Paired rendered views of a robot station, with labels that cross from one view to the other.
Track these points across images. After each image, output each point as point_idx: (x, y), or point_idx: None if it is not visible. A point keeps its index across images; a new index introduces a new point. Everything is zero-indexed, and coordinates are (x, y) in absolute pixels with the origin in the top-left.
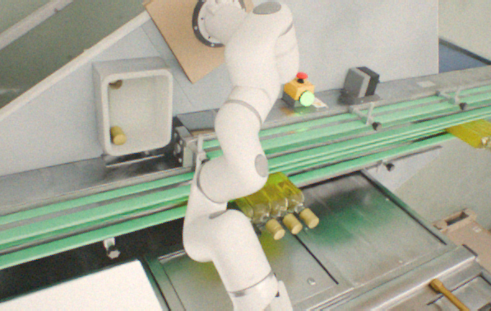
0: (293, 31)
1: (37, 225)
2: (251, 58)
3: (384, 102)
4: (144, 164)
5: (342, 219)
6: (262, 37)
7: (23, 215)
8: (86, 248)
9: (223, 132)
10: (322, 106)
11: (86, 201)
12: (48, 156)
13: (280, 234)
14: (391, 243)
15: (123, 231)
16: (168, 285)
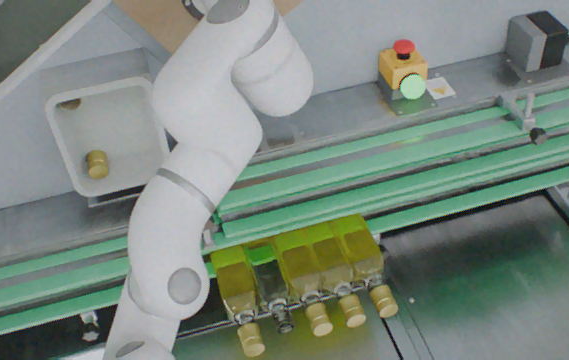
0: (276, 42)
1: None
2: (176, 110)
3: None
4: None
5: (482, 285)
6: (198, 73)
7: None
8: None
9: (130, 231)
10: (447, 96)
11: (53, 261)
12: (14, 193)
13: (325, 329)
14: (558, 339)
15: (106, 303)
16: None
